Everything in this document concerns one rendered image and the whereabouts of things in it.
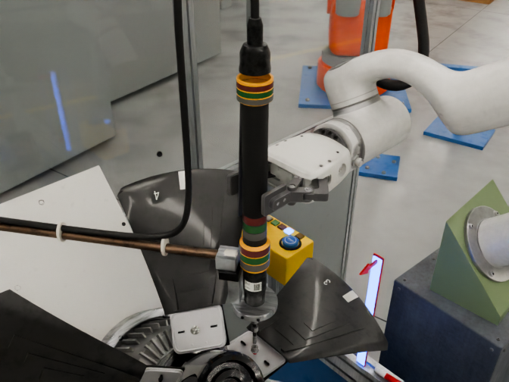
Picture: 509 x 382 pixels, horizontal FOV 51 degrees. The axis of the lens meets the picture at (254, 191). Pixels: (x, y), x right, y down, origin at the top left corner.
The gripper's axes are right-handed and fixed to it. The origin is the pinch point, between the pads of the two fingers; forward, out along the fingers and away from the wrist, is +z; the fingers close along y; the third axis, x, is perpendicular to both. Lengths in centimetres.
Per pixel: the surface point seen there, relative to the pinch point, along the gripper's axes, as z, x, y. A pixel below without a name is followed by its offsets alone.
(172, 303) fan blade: 8.0, -22.6, 10.5
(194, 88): -44, -19, 70
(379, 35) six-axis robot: -334, -93, 198
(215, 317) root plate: 4.6, -23.2, 4.0
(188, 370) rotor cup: 12.3, -26.6, 1.2
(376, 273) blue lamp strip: -34.2, -35.5, -0.5
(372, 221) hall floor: -187, -150, 93
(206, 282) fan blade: 3.1, -19.4, 7.7
